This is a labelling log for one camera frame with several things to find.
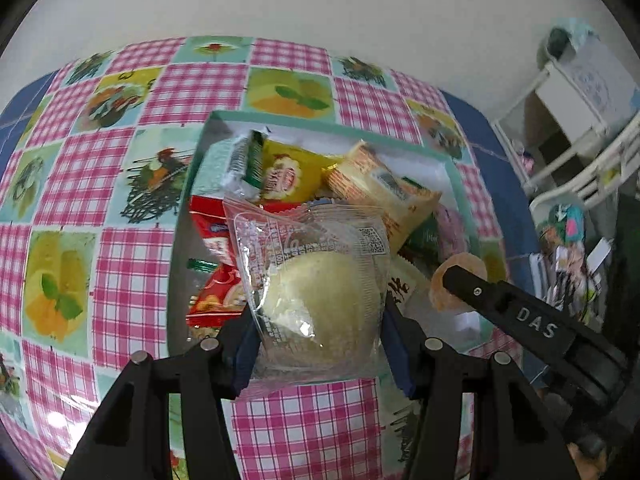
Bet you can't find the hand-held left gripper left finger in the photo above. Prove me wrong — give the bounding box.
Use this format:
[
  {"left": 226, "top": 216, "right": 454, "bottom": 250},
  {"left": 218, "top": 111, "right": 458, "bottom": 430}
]
[{"left": 60, "top": 305, "right": 262, "bottom": 480}]

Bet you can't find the yellow snack packet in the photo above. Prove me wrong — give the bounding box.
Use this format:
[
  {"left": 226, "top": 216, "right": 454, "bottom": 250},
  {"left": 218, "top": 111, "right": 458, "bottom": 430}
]
[{"left": 260, "top": 139, "right": 351, "bottom": 204}]

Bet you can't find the clear-wrapped round pastry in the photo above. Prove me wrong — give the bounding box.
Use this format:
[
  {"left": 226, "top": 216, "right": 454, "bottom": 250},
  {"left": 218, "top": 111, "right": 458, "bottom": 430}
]
[{"left": 431, "top": 254, "right": 489, "bottom": 314}]

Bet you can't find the teal cloth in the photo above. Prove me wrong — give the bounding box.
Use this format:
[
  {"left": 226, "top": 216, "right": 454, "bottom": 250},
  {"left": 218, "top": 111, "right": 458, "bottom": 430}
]
[{"left": 537, "top": 17, "right": 602, "bottom": 67}]

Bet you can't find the red picture snack packet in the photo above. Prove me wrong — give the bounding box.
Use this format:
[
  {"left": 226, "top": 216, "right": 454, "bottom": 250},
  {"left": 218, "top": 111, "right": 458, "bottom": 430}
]
[{"left": 186, "top": 195, "right": 251, "bottom": 329}]

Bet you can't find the cream and orange snack packet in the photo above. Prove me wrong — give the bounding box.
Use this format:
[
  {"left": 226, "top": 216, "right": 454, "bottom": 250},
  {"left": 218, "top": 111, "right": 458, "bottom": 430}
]
[{"left": 322, "top": 141, "right": 444, "bottom": 252}]

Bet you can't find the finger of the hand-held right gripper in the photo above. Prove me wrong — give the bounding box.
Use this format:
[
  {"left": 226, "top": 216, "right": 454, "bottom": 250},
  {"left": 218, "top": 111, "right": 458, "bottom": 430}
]
[{"left": 442, "top": 265, "right": 576, "bottom": 357}]

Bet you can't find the dark green snack packet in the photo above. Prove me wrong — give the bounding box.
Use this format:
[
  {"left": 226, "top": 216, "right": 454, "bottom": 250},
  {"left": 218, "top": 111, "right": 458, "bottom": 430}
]
[{"left": 405, "top": 215, "right": 442, "bottom": 261}]

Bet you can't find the pink snack packet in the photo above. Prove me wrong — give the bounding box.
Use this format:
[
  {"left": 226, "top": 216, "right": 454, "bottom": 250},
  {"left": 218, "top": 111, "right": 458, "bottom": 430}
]
[{"left": 435, "top": 202, "right": 476, "bottom": 262}]

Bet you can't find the white rice cracker packet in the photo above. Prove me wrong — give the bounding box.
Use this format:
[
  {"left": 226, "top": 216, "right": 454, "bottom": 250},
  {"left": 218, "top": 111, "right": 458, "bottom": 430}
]
[{"left": 387, "top": 255, "right": 436, "bottom": 319}]

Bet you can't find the teal cardboard box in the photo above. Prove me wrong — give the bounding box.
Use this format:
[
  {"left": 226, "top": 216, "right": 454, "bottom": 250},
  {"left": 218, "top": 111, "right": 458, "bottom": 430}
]
[{"left": 166, "top": 110, "right": 523, "bottom": 361}]

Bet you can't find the clear-wrapped pale bun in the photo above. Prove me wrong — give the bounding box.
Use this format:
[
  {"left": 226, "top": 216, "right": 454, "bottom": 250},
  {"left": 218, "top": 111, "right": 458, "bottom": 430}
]
[{"left": 222, "top": 195, "right": 394, "bottom": 386}]

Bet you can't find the colourful clutter pile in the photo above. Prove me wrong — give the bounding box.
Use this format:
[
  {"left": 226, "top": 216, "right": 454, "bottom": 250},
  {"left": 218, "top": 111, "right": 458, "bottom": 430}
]
[{"left": 536, "top": 200, "right": 617, "bottom": 322}]

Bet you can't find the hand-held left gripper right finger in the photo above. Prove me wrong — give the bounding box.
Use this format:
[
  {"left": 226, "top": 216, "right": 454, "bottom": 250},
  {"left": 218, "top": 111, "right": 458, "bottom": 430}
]
[{"left": 382, "top": 295, "right": 574, "bottom": 480}]

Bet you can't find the silver green snack packet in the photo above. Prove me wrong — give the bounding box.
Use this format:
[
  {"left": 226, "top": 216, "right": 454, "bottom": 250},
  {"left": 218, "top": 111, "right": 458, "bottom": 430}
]
[{"left": 225, "top": 129, "right": 266, "bottom": 201}]

